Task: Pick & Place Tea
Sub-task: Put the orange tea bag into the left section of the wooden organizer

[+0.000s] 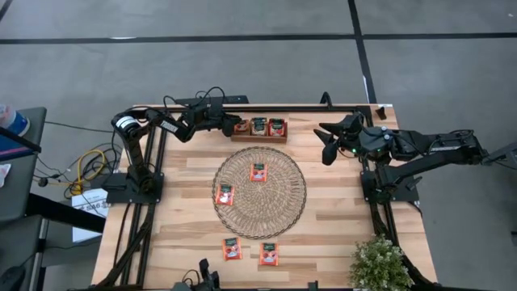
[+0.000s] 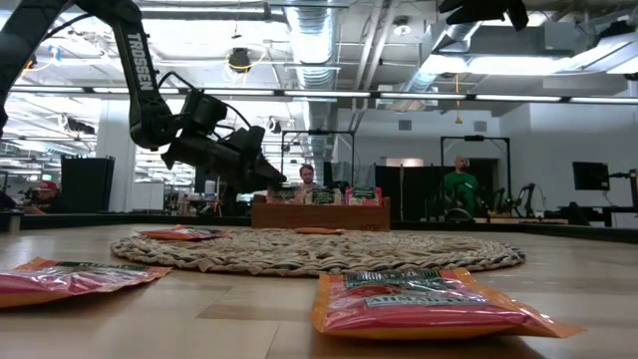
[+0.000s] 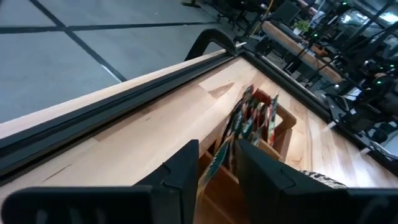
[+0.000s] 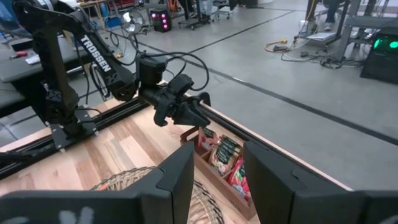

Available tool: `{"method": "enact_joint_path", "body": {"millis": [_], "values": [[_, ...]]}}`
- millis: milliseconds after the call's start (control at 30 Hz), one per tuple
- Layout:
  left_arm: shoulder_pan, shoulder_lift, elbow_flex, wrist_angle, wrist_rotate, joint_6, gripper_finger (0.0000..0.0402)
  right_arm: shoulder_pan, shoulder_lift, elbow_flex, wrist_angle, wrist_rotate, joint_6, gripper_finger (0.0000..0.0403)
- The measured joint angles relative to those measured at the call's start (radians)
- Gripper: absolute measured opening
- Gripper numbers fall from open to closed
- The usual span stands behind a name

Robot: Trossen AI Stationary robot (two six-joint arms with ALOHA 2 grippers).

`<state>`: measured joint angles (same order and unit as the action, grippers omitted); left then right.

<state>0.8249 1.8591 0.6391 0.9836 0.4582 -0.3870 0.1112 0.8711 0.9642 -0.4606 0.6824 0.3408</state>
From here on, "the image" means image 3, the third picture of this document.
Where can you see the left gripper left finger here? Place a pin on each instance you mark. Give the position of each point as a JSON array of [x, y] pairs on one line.
[[177, 193]]

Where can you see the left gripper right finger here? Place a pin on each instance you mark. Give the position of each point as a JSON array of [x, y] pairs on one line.
[[264, 193]]

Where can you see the orange tea packet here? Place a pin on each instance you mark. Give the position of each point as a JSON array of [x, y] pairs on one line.
[[217, 158]]

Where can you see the red tea packet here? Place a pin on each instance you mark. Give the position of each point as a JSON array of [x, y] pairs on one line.
[[270, 118]]

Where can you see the wooden compartment tray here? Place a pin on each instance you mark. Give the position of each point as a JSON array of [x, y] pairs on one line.
[[224, 202]]

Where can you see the round woven placemat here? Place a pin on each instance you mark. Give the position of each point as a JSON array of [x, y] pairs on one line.
[[323, 180]]

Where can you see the neighbour station wooden table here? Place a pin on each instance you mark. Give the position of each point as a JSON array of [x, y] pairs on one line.
[[298, 51]]

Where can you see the small potted plant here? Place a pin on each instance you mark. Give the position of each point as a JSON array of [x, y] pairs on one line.
[[301, 26]]

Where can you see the black aluminium table frame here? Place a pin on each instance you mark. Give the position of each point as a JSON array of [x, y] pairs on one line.
[[93, 116]]

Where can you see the black arched bracket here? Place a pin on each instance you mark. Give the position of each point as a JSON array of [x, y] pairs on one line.
[[211, 32]]

